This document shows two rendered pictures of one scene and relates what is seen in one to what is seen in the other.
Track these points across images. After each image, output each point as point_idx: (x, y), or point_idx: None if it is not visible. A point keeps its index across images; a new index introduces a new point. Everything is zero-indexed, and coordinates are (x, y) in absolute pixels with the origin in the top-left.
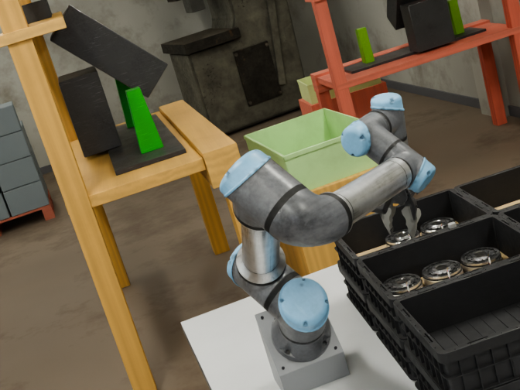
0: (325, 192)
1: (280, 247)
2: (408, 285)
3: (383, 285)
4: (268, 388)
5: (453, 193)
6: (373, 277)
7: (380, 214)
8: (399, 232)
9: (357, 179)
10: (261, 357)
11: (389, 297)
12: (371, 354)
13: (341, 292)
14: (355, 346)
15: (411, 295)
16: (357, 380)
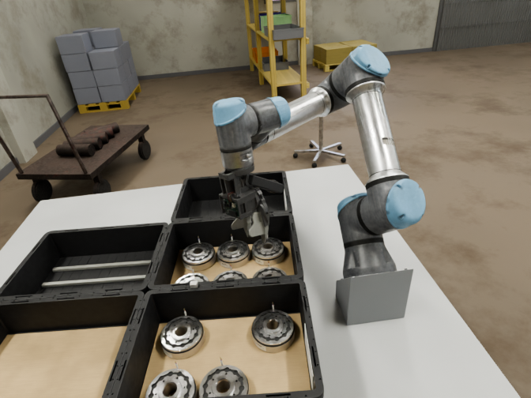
0: (319, 88)
1: (368, 181)
2: (268, 263)
3: (291, 230)
4: (407, 308)
5: (121, 385)
6: (295, 242)
7: (269, 221)
8: (222, 394)
9: (295, 101)
10: (429, 363)
11: (292, 215)
12: (314, 312)
13: None
14: (325, 332)
15: (277, 212)
16: (330, 287)
